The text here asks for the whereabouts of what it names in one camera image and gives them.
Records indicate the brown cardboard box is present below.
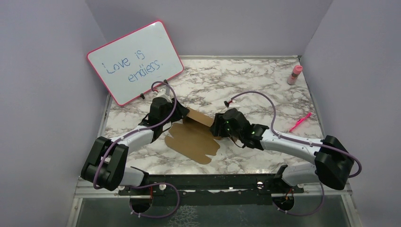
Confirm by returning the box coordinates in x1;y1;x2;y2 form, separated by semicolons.
165;108;222;165

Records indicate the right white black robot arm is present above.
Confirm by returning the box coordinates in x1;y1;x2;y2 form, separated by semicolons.
209;108;354;192

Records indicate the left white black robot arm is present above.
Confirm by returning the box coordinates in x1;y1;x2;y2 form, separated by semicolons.
80;97;190;194

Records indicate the pink framed whiteboard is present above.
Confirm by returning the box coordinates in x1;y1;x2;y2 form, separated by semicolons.
87;20;184;106

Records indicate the pink marker pen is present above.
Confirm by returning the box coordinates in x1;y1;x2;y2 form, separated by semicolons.
289;112;313;132

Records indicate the pink glitter bottle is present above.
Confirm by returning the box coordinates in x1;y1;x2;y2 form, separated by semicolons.
287;65;303;85

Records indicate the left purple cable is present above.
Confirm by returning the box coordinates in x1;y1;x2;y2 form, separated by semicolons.
92;81;181;219

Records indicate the purple cable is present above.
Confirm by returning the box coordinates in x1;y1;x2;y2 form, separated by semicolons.
224;91;362;217
92;81;181;219

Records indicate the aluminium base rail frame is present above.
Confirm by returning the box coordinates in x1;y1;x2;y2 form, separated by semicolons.
66;56;362;227

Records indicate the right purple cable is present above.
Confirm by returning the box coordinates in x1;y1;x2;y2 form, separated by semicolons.
224;91;362;217

